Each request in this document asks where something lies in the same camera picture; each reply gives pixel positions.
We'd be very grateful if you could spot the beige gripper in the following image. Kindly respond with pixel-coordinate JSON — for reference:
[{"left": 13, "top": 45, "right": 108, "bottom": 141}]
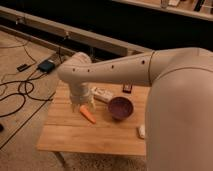
[{"left": 69, "top": 83, "right": 96, "bottom": 112}]

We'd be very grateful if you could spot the orange pepper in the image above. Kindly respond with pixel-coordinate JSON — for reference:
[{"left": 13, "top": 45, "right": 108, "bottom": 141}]
[{"left": 79, "top": 105, "right": 96, "bottom": 124}]

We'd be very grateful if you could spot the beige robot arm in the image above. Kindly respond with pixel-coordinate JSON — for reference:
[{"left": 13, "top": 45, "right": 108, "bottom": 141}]
[{"left": 58, "top": 47, "right": 213, "bottom": 171}]

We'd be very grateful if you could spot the white sponge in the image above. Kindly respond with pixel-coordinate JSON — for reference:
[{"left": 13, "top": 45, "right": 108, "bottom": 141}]
[{"left": 138, "top": 125, "right": 146, "bottom": 139}]

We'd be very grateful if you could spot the white lying bottle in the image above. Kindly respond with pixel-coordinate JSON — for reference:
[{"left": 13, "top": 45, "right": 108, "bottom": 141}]
[{"left": 91, "top": 87, "right": 114, "bottom": 103}]

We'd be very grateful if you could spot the purple bowl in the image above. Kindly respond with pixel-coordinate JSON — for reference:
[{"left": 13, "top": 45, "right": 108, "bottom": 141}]
[{"left": 108, "top": 97, "right": 134, "bottom": 120}]

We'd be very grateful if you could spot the wooden table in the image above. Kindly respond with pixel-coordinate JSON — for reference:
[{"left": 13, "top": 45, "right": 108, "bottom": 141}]
[{"left": 37, "top": 82, "right": 149, "bottom": 162}]

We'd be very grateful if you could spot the dark power adapter box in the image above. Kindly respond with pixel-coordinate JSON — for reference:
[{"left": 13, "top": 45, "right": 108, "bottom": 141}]
[{"left": 37, "top": 60, "right": 55, "bottom": 73}]

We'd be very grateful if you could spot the small black device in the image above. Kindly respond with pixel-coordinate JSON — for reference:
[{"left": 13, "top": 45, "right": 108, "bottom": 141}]
[{"left": 17, "top": 64, "right": 30, "bottom": 72}]

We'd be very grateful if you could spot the black floor cable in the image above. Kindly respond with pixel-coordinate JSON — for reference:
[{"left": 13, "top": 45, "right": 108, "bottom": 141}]
[{"left": 0, "top": 34, "right": 68, "bottom": 151}]

